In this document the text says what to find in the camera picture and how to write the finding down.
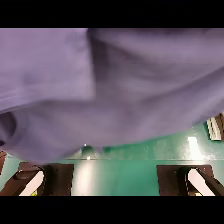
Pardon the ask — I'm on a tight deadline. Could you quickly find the purple T-shirt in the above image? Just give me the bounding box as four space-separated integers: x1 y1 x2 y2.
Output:
0 27 224 165

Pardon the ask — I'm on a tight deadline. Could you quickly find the silver frame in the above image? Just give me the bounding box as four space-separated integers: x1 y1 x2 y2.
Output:
205 112 224 142

